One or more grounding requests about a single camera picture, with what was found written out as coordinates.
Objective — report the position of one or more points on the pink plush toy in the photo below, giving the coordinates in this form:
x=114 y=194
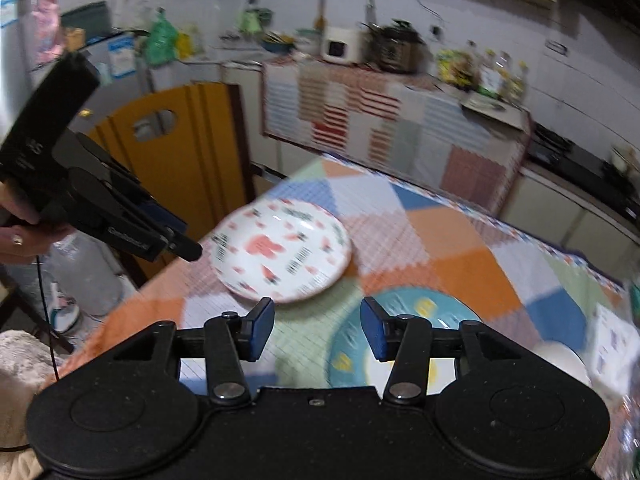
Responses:
x=47 y=22

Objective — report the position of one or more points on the silver refrigerator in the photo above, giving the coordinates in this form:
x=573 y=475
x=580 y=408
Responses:
x=15 y=40

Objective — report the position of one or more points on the green plastic bag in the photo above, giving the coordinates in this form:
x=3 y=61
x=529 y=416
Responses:
x=160 y=37

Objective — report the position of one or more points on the white bowl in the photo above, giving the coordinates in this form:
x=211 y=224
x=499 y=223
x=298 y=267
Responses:
x=562 y=360

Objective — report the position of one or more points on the black gas stove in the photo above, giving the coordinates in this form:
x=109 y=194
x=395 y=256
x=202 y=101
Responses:
x=575 y=160

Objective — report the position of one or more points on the group of oil bottles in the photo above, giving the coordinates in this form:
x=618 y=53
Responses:
x=492 y=74

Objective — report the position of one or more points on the checkered patchwork tablecloth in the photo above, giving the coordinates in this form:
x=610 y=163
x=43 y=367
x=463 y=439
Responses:
x=450 y=240

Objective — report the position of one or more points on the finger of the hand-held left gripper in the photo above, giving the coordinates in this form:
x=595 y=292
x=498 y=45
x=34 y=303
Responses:
x=162 y=216
x=187 y=251

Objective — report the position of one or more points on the blue plate with yellow print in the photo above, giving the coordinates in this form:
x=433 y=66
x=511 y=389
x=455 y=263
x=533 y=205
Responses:
x=430 y=320

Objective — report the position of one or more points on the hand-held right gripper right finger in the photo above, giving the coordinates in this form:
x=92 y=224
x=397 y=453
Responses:
x=376 y=334

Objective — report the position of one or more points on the clear plastic water bottle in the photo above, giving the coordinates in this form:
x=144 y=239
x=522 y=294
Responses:
x=85 y=272

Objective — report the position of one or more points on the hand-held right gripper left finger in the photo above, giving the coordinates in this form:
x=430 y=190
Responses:
x=261 y=329

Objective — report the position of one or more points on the checkered counter curtain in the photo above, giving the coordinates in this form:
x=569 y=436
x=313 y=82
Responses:
x=390 y=115

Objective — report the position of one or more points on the white paper box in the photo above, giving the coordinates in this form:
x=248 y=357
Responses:
x=611 y=347

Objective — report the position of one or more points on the green kettle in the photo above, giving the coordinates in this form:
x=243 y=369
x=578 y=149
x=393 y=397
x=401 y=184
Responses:
x=252 y=21

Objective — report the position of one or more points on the person's left hand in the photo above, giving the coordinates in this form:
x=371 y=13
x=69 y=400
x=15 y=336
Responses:
x=22 y=240

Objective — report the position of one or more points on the yellow wooden chair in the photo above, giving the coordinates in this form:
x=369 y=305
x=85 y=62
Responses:
x=190 y=160

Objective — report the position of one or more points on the blue basin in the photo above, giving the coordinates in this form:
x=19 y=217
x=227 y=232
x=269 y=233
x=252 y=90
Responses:
x=277 y=44

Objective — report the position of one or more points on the black pressure cooker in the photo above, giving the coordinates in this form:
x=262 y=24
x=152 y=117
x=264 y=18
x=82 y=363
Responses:
x=397 y=50

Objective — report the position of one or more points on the white plate with pink print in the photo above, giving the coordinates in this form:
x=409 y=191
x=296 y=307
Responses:
x=280 y=252

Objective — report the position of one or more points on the white and green iron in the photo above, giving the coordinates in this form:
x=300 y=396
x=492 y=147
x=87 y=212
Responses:
x=65 y=312

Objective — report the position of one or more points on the beige fuzzy cloth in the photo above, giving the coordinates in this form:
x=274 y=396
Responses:
x=17 y=375

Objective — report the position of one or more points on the white rice cooker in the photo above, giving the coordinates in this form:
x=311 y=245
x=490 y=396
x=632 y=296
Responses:
x=341 y=44

